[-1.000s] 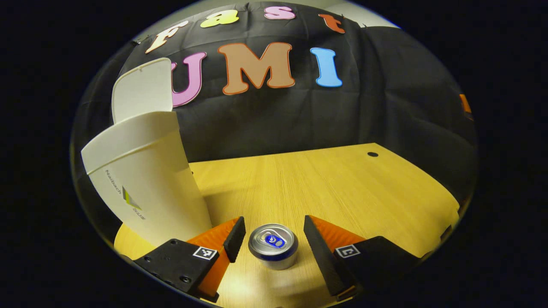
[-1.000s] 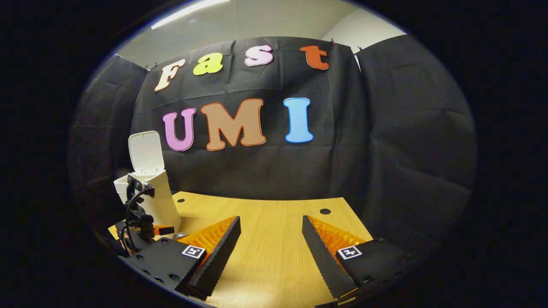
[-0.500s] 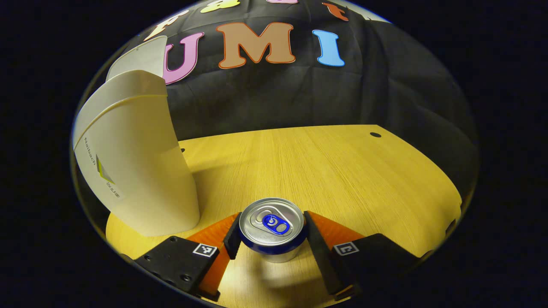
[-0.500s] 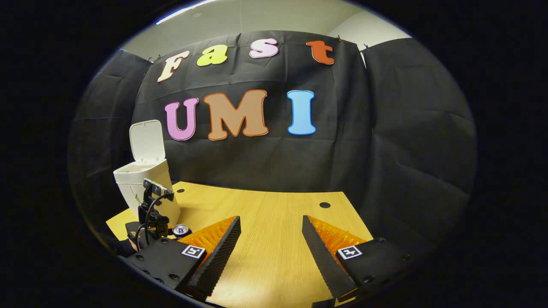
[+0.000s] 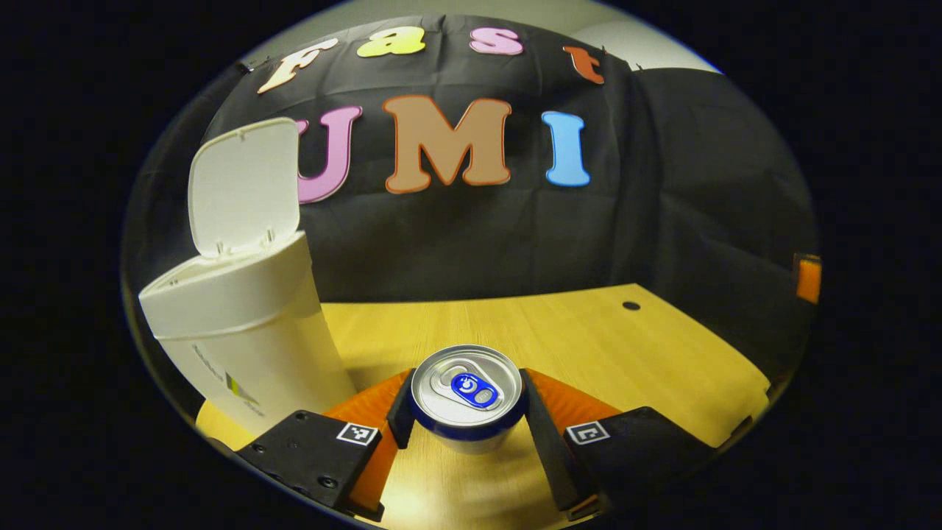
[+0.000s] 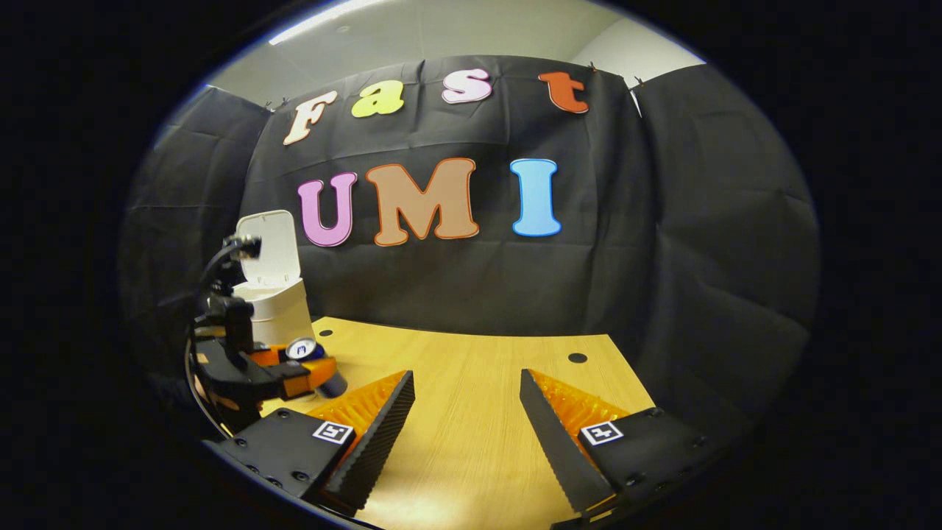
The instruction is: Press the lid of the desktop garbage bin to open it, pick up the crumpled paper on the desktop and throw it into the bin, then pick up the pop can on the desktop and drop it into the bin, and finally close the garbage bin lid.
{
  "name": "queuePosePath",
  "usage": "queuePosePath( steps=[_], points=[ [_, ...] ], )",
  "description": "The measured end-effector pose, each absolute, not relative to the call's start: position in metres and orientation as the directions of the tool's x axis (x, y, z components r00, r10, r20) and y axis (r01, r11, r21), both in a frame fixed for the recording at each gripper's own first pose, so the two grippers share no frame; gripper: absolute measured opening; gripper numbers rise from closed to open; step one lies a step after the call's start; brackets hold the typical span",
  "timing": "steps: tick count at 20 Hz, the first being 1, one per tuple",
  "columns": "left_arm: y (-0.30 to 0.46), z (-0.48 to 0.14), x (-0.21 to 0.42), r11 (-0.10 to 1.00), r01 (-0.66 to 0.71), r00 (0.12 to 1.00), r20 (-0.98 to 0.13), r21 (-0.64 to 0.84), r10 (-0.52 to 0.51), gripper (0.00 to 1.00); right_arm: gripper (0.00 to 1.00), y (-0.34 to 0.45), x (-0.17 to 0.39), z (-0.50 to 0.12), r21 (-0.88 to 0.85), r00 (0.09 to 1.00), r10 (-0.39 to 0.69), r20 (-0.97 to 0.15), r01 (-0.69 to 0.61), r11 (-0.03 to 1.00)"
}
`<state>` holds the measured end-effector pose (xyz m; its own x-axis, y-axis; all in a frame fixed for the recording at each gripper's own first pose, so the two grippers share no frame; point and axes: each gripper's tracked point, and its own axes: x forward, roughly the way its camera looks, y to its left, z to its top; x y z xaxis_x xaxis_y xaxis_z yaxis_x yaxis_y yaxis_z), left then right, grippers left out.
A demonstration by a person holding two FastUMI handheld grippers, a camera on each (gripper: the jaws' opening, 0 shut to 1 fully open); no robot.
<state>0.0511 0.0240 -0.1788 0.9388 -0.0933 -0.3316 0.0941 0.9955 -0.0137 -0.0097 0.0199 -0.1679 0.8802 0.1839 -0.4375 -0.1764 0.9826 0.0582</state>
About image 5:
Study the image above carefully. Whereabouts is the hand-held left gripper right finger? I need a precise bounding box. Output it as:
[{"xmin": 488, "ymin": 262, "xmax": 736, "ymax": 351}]
[{"xmin": 519, "ymin": 367, "xmax": 722, "ymax": 522}]

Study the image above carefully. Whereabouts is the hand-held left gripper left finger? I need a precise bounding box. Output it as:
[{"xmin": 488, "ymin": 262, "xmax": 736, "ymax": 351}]
[{"xmin": 235, "ymin": 368, "xmax": 417, "ymax": 523}]

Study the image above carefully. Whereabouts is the silver blue pop can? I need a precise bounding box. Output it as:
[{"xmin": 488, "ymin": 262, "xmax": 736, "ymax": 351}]
[{"xmin": 408, "ymin": 344, "xmax": 531, "ymax": 455}]

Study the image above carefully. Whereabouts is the white desktop garbage bin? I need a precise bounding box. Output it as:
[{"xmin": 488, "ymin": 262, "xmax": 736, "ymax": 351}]
[{"xmin": 138, "ymin": 118, "xmax": 359, "ymax": 439}]

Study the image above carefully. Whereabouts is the wooden desktop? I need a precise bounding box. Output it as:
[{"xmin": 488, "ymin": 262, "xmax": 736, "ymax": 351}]
[{"xmin": 195, "ymin": 283, "xmax": 772, "ymax": 530}]

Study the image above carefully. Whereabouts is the black backdrop cloth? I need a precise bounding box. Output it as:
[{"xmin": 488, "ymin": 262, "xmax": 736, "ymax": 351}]
[{"xmin": 121, "ymin": 15, "xmax": 821, "ymax": 384}]

